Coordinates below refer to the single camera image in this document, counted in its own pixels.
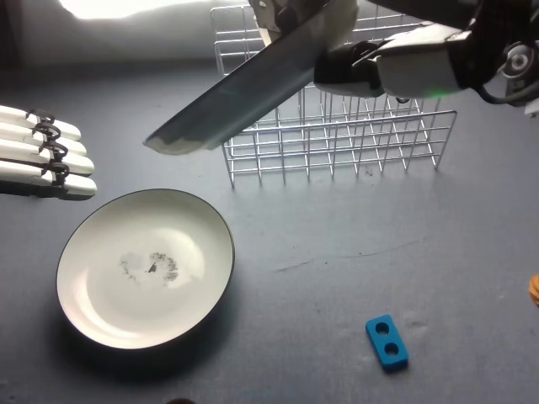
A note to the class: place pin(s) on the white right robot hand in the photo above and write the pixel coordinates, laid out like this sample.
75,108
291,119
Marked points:
412,63

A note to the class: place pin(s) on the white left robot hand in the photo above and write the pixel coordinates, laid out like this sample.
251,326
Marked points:
25,155

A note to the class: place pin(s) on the white plate with hedgehog print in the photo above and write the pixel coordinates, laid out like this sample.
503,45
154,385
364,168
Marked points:
252,92

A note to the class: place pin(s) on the white plate with worn print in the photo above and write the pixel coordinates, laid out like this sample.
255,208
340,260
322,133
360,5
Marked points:
143,273

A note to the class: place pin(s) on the orange swirl cookie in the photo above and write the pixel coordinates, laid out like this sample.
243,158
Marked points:
535,290

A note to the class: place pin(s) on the blue block with two holes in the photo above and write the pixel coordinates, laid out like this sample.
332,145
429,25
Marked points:
387,343

